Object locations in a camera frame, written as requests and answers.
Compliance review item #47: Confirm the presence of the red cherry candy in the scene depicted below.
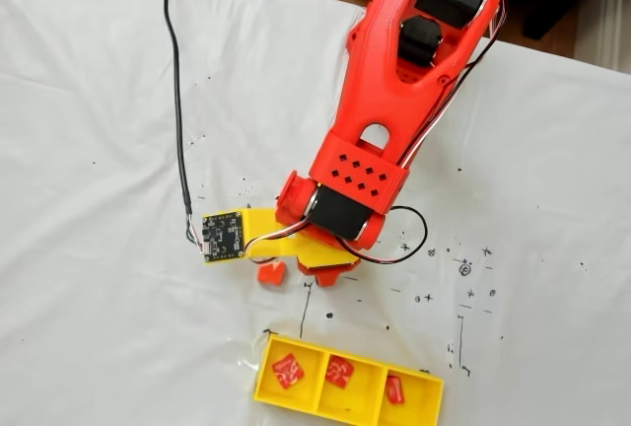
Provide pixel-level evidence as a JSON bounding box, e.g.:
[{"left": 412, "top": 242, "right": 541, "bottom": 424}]
[
  {"left": 384, "top": 375, "right": 406, "bottom": 405},
  {"left": 270, "top": 352, "right": 307, "bottom": 391},
  {"left": 325, "top": 354, "right": 356, "bottom": 388}
]

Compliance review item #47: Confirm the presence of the servo wire bundle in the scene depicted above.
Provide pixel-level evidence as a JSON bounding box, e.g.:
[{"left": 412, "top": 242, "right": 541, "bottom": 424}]
[{"left": 401, "top": 0, "right": 509, "bottom": 171}]

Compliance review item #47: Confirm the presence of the white plastic table cover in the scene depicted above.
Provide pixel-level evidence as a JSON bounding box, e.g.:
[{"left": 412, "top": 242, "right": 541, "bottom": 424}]
[{"left": 0, "top": 0, "right": 631, "bottom": 426}]

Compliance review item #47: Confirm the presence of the orange candy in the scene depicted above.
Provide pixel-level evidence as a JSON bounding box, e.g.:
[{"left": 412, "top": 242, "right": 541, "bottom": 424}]
[{"left": 256, "top": 261, "right": 287, "bottom": 288}]

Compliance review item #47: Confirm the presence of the red white black servo wire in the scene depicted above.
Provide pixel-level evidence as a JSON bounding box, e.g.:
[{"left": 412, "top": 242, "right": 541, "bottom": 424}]
[{"left": 244, "top": 206, "right": 429, "bottom": 267}]

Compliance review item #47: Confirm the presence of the black camera cable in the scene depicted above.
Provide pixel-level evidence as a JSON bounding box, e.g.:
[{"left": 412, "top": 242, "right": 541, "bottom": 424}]
[{"left": 164, "top": 0, "right": 208, "bottom": 255}]

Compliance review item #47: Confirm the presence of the yellow three-compartment box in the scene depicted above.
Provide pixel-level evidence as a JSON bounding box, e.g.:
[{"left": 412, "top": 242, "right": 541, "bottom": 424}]
[{"left": 252, "top": 334, "right": 445, "bottom": 426}]

